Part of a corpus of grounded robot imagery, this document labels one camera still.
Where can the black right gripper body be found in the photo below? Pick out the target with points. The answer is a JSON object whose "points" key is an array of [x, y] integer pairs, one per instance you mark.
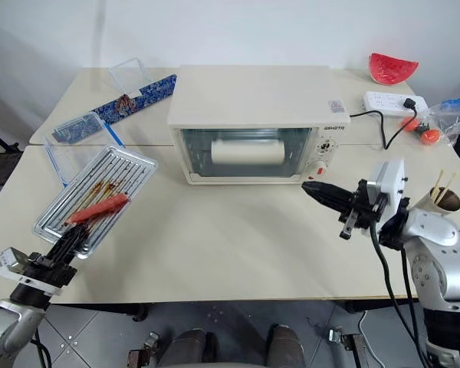
{"points": [[362, 214]]}

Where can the light wooden stick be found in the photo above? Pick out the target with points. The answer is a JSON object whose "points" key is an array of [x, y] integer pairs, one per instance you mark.
{"points": [[446, 188], [438, 184]]}

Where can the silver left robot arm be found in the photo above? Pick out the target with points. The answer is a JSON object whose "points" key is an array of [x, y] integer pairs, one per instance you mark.
{"points": [[7, 326]]}

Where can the orange-red tomato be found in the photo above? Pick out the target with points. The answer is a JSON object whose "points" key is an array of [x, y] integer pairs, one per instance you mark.
{"points": [[431, 137], [409, 124]]}

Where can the brown paper cup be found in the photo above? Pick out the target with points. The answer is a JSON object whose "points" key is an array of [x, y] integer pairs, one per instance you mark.
{"points": [[435, 205]]}

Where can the small sticker on oven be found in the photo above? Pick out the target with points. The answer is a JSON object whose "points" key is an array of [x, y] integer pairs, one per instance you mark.
{"points": [[337, 105]]}

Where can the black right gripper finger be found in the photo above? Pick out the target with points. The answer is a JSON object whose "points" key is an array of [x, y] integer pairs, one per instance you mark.
{"points": [[331, 203], [326, 188]]}

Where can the white oven timer dial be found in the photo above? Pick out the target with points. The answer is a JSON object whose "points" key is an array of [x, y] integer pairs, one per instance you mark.
{"points": [[326, 148]]}

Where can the small brown toy crayfish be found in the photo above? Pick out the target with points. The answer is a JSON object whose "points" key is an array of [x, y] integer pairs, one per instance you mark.
{"points": [[124, 103]]}

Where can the clear box with blue clips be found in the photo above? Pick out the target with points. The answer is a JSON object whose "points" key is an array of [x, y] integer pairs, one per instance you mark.
{"points": [[80, 130]]}

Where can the silver ribbed baking tray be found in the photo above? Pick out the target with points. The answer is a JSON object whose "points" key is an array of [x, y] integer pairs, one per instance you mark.
{"points": [[111, 172]]}

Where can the small clear plastic box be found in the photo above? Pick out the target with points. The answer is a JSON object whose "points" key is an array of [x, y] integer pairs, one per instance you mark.
{"points": [[132, 74]]}

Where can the red and white oven knob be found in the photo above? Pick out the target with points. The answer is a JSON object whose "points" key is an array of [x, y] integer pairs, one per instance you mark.
{"points": [[320, 169]]}

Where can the glass toaster oven door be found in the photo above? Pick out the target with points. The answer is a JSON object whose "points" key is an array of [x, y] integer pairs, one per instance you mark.
{"points": [[191, 153]]}

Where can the metal table caster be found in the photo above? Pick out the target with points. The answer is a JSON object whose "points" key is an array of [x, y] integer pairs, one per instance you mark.
{"points": [[143, 350], [347, 339]]}

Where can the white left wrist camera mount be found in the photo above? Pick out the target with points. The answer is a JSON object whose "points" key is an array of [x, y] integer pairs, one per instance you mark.
{"points": [[11, 266]]}

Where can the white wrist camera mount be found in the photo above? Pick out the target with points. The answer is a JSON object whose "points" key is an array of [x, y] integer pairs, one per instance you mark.
{"points": [[11, 266], [391, 184]]}

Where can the red watermelon slice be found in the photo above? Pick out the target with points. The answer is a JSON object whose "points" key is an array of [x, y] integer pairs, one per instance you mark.
{"points": [[391, 69]]}

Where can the red sausage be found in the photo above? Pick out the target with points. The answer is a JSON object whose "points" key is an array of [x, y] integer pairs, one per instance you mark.
{"points": [[99, 208]]}

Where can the cream toaster oven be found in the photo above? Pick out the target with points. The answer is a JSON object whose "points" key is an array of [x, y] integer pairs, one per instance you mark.
{"points": [[253, 96]]}

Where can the white power strip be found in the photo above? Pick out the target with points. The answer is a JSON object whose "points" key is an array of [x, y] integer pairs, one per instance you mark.
{"points": [[387, 102]]}

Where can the dark rounded shape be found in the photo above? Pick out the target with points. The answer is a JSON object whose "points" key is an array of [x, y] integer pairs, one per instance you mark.
{"points": [[193, 349], [285, 347]]}

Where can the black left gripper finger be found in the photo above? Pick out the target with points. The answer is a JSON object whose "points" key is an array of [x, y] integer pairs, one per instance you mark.
{"points": [[63, 245], [79, 239]]}

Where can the clear plastic bag with blue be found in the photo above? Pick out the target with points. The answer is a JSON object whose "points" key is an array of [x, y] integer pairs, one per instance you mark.
{"points": [[454, 113]]}

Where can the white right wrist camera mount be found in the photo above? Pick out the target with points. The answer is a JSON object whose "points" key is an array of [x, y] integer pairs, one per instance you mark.
{"points": [[391, 184]]}

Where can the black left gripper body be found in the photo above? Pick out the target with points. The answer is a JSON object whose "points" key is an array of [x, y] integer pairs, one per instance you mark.
{"points": [[51, 268]]}

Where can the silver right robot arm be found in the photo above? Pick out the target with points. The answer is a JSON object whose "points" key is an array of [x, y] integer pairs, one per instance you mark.
{"points": [[441, 245]]}

